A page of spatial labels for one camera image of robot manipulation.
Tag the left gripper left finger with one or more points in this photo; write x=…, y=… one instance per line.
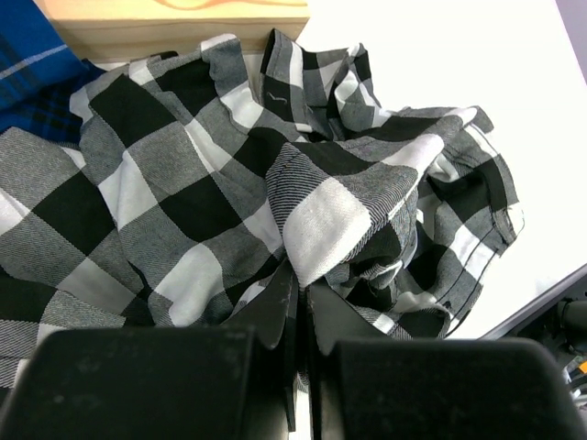
x=231, y=381

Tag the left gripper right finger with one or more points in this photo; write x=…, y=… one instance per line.
x=365, y=385

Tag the black white checkered shirt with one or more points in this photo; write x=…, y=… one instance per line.
x=187, y=190

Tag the blue plaid shirt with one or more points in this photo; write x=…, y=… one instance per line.
x=39, y=74

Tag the wooden clothes rack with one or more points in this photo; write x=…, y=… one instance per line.
x=123, y=30

